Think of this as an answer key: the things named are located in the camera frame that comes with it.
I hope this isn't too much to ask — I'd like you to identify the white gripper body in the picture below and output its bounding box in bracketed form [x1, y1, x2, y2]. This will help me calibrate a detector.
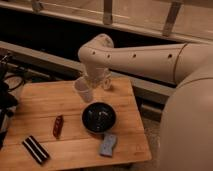
[83, 65, 111, 90]

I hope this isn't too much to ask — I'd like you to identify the white ceramic cup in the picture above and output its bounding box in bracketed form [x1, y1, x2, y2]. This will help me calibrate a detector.
[74, 77, 93, 103]

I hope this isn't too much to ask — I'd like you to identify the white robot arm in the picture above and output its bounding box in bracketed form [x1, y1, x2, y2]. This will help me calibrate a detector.
[78, 34, 213, 171]

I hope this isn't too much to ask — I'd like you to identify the black ceramic bowl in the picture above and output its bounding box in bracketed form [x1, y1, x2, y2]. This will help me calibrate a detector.
[82, 102, 116, 134]

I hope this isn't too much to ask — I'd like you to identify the red pocket knife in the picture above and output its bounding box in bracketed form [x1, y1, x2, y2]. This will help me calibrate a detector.
[53, 115, 64, 139]

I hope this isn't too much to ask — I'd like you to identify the blue sponge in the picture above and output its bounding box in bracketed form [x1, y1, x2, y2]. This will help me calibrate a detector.
[99, 133, 117, 157]

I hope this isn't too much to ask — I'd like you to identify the black equipment at left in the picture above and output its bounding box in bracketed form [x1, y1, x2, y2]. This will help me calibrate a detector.
[0, 55, 18, 150]

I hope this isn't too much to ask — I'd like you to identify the black white striped block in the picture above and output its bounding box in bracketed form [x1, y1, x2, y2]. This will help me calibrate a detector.
[22, 135, 50, 165]

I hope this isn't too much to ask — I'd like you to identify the metal window rail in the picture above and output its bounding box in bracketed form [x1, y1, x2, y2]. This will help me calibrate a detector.
[0, 0, 213, 44]

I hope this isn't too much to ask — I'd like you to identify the black cable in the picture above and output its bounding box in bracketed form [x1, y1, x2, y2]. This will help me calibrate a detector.
[3, 68, 26, 93]

